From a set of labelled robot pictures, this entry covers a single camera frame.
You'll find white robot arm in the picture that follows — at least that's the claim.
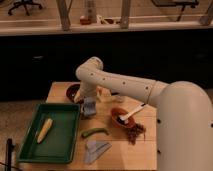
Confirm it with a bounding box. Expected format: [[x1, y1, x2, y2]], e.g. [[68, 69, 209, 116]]
[[76, 57, 213, 171]]

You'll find dark red bowl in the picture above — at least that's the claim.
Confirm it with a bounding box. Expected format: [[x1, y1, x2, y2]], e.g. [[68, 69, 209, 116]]
[[66, 84, 82, 103]]

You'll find orange bowl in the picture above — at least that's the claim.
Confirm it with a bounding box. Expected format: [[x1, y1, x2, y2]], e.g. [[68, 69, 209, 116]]
[[111, 107, 135, 129]]

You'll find white plastic spoon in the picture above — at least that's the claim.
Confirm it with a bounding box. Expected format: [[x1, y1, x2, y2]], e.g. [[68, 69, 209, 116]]
[[119, 103, 146, 121]]

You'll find yellow corn cob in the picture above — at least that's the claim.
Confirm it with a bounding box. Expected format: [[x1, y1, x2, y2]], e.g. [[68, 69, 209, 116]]
[[37, 118, 53, 143]]

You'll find wooden table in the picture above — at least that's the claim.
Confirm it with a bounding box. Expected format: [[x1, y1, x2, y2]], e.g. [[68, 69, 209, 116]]
[[17, 82, 157, 171]]

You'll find grey folded cloth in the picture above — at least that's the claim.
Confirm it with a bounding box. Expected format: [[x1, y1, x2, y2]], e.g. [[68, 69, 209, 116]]
[[84, 140, 111, 164]]

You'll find brown dried food pile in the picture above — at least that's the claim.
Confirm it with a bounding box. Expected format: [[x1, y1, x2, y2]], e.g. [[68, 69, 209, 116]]
[[126, 124, 146, 145]]

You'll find green plastic tray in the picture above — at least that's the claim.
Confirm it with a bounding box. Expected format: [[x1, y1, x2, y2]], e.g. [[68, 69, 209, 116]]
[[17, 103, 80, 164]]

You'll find black office chair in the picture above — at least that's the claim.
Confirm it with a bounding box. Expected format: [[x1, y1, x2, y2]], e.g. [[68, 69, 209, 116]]
[[8, 0, 43, 16]]

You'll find black stand post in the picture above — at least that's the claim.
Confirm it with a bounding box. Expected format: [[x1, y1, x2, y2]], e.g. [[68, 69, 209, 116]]
[[5, 138, 14, 171]]

